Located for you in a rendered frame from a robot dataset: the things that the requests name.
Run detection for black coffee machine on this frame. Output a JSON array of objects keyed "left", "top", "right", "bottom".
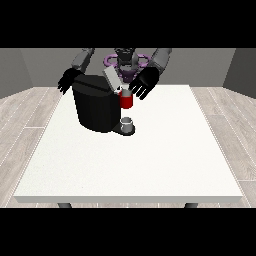
[{"left": 71, "top": 73, "right": 136, "bottom": 136}]

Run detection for red pod holder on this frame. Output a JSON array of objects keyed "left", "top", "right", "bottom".
[{"left": 118, "top": 91, "right": 135, "bottom": 110}]

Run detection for small grey cup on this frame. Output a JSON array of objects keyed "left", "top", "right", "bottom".
[{"left": 119, "top": 116, "right": 135, "bottom": 133}]

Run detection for small grey coffee pod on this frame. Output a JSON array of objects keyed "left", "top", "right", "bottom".
[{"left": 120, "top": 84, "right": 131, "bottom": 96}]

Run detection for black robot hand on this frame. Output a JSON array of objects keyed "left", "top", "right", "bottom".
[
  {"left": 128, "top": 66, "right": 161, "bottom": 101},
  {"left": 56, "top": 67, "right": 85, "bottom": 96}
]

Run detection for pale grey machine lid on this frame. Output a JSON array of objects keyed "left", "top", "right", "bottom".
[{"left": 102, "top": 65, "right": 123, "bottom": 91}]

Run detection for grey robot trunk purple rings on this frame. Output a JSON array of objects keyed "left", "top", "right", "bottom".
[{"left": 103, "top": 48, "right": 152, "bottom": 84}]

